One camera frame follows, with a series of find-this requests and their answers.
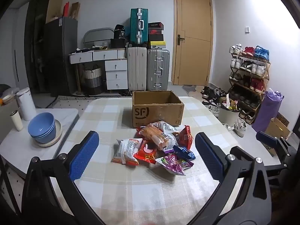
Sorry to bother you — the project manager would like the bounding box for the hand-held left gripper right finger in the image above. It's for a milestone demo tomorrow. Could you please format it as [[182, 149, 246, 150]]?
[[187, 132, 279, 225]]

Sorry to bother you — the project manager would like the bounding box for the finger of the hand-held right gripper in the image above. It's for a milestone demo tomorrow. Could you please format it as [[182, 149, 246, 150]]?
[[265, 163, 292, 185], [256, 131, 295, 157]]

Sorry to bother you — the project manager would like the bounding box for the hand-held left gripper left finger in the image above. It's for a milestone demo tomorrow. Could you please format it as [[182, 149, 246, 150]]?
[[21, 131, 106, 225]]

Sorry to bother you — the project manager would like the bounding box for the blue snack packet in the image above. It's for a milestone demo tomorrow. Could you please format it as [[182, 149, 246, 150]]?
[[173, 145, 196, 161]]

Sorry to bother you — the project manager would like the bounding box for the red cone snack packet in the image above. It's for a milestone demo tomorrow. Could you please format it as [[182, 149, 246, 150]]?
[[178, 125, 194, 150]]

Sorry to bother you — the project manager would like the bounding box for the purple candy packet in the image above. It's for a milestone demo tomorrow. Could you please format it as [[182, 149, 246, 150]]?
[[155, 153, 195, 176]]

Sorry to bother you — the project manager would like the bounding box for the grey silver snack packet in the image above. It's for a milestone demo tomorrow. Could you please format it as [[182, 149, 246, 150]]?
[[152, 121, 180, 134]]

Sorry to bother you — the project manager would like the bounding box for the clear orange biscuit packet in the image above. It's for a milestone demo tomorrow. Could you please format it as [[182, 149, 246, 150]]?
[[138, 124, 177, 150]]

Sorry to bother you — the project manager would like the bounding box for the red cookie packet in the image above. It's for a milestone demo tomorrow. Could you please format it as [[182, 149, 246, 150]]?
[[133, 139, 164, 164]]

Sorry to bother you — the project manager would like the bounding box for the brown cardboard box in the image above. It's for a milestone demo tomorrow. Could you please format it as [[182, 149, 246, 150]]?
[[132, 91, 185, 128]]

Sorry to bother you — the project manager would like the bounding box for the small printed cardboard box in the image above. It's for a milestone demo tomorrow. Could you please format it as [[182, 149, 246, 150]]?
[[265, 112, 291, 157]]

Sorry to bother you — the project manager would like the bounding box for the purple bag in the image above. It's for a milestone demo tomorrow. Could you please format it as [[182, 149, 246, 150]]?
[[252, 88, 284, 133]]

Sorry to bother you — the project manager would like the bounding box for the white waste bin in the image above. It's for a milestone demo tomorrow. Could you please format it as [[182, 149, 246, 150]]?
[[219, 103, 241, 126]]

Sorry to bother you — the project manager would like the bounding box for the collection of racked shoes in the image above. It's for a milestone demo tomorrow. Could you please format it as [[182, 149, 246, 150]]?
[[229, 43, 270, 122]]

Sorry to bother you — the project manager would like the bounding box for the black white patterned rug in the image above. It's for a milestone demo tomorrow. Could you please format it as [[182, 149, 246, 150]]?
[[46, 95, 133, 109]]

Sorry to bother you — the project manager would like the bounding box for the scattered sneakers group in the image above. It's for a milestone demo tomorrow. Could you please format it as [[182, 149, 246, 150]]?
[[202, 85, 248, 137]]

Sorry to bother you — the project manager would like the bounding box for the wooden shoe rack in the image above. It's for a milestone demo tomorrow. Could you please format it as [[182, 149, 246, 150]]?
[[228, 52, 271, 125]]

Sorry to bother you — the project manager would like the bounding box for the white tumbler cup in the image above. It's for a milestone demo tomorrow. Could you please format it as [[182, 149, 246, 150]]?
[[10, 111, 23, 131]]

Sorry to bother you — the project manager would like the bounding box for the woven laundry basket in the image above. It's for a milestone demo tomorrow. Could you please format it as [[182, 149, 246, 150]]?
[[83, 64, 104, 95]]

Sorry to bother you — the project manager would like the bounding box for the white thermos jug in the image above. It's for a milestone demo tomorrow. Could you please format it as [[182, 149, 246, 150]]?
[[16, 87, 37, 122]]

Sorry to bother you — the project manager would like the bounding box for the white desk with drawers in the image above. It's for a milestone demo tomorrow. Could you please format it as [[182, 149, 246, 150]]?
[[69, 47, 129, 91]]

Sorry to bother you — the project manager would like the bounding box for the wooden door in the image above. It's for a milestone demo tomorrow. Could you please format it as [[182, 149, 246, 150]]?
[[171, 0, 214, 86]]

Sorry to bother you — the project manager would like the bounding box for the silver suitcase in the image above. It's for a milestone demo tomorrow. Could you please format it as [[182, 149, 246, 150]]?
[[147, 48, 170, 91]]

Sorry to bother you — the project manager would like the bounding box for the beige suitcase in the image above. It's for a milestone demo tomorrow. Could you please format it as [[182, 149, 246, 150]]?
[[127, 46, 148, 92]]

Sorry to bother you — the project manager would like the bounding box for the grey refrigerator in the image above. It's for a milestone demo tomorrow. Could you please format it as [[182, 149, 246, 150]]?
[[44, 17, 78, 96]]

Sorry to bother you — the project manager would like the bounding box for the dark glass cabinet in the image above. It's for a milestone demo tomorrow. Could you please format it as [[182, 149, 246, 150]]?
[[24, 0, 53, 94]]

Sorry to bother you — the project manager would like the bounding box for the black storage box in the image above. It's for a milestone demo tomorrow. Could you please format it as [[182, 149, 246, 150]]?
[[110, 38, 129, 48]]

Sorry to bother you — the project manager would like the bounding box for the oval grey mirror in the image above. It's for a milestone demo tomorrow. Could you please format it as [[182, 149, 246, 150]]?
[[83, 27, 116, 50]]

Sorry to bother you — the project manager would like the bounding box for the black paper bag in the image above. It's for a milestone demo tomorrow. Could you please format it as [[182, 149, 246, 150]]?
[[114, 24, 126, 39]]

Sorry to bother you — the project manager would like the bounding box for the teal suitcase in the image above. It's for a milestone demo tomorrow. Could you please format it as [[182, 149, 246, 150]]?
[[130, 8, 149, 46]]

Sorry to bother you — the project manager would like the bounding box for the small brown cardboard piece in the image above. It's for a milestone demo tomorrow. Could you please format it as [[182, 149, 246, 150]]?
[[70, 2, 80, 20]]

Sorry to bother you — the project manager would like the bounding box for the large flat cardboard sheet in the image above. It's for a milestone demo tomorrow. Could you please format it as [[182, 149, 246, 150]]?
[[45, 0, 64, 24]]

